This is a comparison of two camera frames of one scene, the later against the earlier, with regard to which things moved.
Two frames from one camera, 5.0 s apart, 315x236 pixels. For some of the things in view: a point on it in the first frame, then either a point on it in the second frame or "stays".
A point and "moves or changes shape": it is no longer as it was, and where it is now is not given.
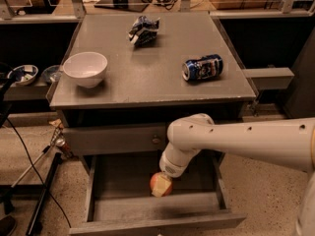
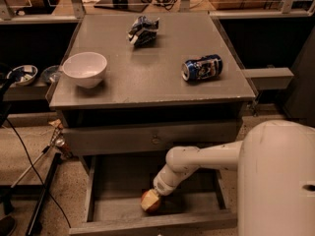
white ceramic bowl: x=88 y=68 stays
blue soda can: x=206 y=67 stays
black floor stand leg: x=36 y=222 stays
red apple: x=153 y=183 moves or changes shape
